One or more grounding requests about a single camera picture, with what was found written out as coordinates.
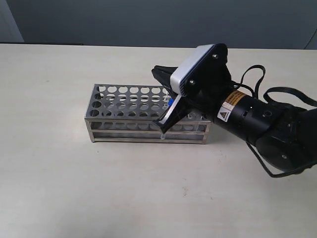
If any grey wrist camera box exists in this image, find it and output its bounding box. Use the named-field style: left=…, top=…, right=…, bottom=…
left=170, top=44, right=215, bottom=97

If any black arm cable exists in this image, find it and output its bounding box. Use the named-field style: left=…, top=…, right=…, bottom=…
left=231, top=64, right=317, bottom=179

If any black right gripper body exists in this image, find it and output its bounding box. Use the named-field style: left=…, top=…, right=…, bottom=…
left=185, top=43, right=231, bottom=119

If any stainless steel tube rack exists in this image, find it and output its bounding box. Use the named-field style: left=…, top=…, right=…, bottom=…
left=85, top=84, right=211, bottom=144

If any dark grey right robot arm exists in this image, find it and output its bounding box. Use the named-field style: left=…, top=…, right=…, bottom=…
left=152, top=44, right=317, bottom=178

